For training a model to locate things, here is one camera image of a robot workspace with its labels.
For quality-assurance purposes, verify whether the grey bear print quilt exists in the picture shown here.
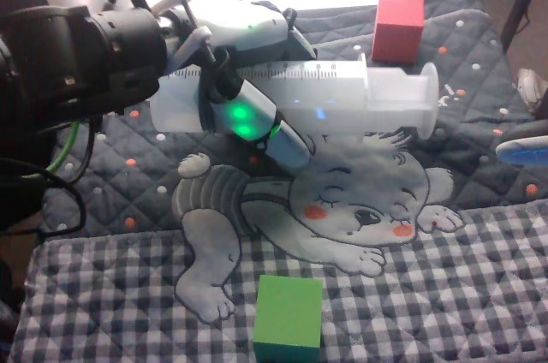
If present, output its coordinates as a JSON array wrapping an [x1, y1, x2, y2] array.
[[8, 0, 548, 363]]

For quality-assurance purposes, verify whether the black cable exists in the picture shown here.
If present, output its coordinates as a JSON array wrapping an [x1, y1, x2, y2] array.
[[0, 157, 87, 236]]

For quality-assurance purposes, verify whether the green cube block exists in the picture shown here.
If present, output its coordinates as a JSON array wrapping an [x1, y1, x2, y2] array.
[[252, 274, 325, 363]]

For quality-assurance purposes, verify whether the white rounded object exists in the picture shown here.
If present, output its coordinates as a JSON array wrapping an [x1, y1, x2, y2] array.
[[513, 66, 548, 114]]

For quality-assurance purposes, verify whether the red cube block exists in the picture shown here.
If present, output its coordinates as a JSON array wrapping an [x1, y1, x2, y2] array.
[[371, 0, 426, 66]]

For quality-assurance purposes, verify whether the green cable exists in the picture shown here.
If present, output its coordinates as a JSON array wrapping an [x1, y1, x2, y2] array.
[[45, 120, 83, 173]]

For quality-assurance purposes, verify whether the large clear plastic syringe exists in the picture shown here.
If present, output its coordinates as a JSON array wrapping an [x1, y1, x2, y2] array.
[[149, 52, 440, 140]]

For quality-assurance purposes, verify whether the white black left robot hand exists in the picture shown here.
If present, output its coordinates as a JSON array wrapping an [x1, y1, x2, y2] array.
[[200, 0, 320, 178]]

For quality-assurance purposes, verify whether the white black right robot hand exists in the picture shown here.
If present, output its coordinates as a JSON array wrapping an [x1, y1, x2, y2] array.
[[495, 134, 548, 168]]

